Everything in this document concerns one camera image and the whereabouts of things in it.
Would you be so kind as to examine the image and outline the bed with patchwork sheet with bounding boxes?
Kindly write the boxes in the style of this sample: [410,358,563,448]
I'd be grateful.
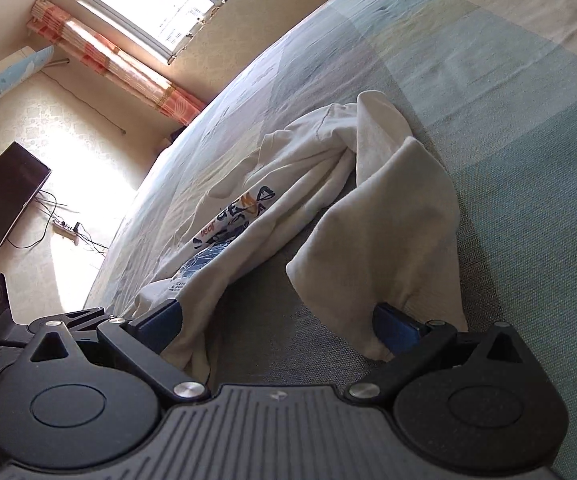
[83,0,577,411]

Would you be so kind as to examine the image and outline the white air conditioner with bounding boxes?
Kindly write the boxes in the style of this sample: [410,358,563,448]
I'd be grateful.
[0,45,56,111]

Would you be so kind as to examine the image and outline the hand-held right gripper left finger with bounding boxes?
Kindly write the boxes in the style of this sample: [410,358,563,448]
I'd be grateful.
[29,299,212,406]

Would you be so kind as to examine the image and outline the black television cables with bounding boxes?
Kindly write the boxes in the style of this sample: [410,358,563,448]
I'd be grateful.
[6,190,112,257]

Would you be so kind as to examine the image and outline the white power strip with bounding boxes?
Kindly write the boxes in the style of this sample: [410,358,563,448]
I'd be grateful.
[52,219,82,247]

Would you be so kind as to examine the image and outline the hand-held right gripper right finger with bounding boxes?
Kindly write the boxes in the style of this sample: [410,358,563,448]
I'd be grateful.
[345,303,539,405]

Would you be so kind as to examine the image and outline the pink striped curtain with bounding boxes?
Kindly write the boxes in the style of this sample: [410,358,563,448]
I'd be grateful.
[26,0,206,128]

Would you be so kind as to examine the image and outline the white printed t-shirt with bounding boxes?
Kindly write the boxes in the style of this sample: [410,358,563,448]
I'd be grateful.
[133,91,469,381]

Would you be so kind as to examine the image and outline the thin wall cord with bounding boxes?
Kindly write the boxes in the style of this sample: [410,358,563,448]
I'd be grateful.
[43,70,127,136]

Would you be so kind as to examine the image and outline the wall-mounted black television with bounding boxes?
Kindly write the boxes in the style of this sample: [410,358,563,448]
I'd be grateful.
[0,141,52,248]

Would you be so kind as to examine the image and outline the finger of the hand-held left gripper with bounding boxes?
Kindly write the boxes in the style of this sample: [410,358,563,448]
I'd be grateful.
[31,307,106,331]

